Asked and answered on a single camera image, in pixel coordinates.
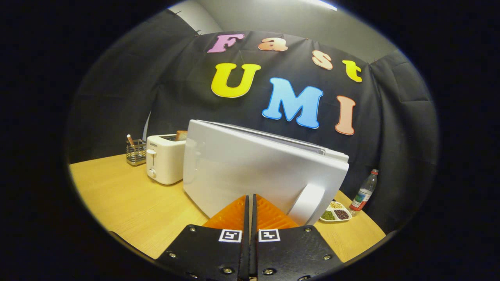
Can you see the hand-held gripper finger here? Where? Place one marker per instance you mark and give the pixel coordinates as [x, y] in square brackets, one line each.
[254, 253]
[246, 253]

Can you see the clear plastic water bottle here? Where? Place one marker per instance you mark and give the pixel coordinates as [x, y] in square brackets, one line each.
[361, 197]

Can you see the white toaster oven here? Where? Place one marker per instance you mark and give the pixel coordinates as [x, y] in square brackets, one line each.
[250, 168]

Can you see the toast slice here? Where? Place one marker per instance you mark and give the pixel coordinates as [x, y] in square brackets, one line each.
[181, 136]

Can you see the white bread toaster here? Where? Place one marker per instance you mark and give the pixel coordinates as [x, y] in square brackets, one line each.
[166, 164]

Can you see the white divided bean dish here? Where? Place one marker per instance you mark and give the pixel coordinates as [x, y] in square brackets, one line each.
[336, 214]

